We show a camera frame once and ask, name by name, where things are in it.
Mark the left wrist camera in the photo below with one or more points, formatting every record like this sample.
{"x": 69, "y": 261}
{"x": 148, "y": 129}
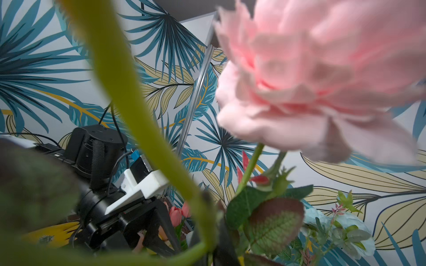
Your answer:
{"x": 140, "y": 181}

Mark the pale blue flower stem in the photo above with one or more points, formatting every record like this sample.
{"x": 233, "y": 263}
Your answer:
{"x": 342, "y": 229}

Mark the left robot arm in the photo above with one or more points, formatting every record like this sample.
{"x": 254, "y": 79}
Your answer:
{"x": 93, "y": 154}

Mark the tulip bouquet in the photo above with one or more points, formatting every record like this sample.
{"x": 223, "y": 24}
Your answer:
{"x": 178, "y": 217}

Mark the double pink peony stem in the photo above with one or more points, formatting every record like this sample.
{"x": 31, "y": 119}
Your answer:
{"x": 35, "y": 190}

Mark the pink peony flower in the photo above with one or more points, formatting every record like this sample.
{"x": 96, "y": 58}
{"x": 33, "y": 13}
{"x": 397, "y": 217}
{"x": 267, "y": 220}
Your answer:
{"x": 319, "y": 76}

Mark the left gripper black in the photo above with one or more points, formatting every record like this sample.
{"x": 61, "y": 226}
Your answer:
{"x": 118, "y": 231}

